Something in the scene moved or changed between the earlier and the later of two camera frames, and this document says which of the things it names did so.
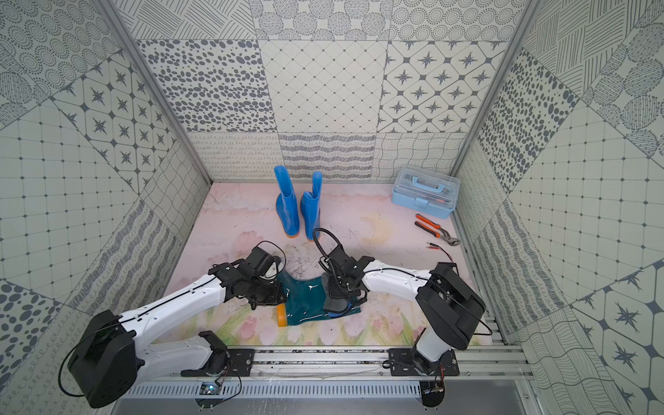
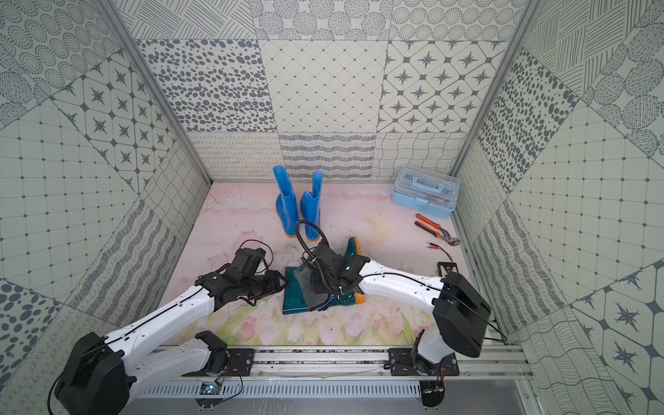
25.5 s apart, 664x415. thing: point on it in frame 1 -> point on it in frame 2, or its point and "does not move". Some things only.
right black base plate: [401, 362] does not move
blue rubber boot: [286, 204] does not move
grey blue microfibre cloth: [331, 303] -> [314, 299]
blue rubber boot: [310, 207] does not move
